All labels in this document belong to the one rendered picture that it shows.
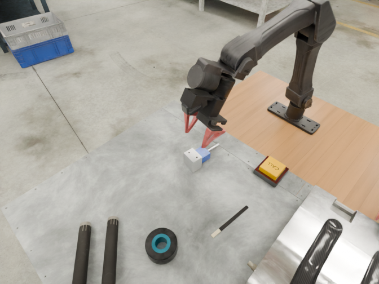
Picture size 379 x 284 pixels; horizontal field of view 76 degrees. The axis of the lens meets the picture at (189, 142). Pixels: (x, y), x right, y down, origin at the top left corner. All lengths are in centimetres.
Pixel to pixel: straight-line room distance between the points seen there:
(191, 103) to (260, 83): 66
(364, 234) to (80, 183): 78
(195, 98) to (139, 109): 174
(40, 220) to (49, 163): 130
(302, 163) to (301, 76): 28
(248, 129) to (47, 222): 72
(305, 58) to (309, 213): 44
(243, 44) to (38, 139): 196
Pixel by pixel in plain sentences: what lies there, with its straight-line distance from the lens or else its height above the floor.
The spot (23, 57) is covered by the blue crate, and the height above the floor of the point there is 12.
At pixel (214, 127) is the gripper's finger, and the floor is 100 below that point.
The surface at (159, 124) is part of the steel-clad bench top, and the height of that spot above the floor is 80.
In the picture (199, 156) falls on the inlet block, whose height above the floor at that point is 85.
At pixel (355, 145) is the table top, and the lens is 105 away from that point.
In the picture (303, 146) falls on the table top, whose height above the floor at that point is 80.
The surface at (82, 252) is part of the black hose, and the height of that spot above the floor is 84.
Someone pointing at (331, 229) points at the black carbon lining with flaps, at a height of 88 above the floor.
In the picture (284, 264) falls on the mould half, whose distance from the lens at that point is 61.
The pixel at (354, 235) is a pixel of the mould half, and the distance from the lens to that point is 71.
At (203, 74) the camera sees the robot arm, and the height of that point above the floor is 114.
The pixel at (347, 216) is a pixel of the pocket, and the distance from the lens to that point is 76.
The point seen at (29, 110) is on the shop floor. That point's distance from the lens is 268.
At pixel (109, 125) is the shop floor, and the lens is 221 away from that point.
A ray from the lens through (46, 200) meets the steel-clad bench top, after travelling 86.
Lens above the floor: 145
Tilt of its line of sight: 48 degrees down
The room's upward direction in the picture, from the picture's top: straight up
